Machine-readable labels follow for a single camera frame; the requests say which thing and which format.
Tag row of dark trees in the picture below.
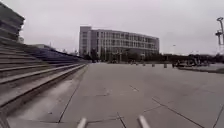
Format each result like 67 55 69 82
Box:
83 48 224 65

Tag pale long many-windowed building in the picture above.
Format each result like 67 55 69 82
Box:
78 25 160 63

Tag grey concrete slab plaza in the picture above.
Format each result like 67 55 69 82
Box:
6 62 224 128

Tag row of short bollards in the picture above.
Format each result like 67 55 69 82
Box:
128 61 176 69

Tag robot's own part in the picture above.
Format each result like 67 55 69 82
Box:
76 116 88 128
137 115 151 128

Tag low flat building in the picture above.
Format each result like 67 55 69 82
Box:
31 43 57 51

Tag wide concrete stairs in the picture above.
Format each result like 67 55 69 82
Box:
0 41 90 116

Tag grey banded multi-storey building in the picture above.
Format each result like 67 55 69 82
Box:
0 1 26 46

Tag tall light mast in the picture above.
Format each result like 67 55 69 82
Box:
214 16 224 54

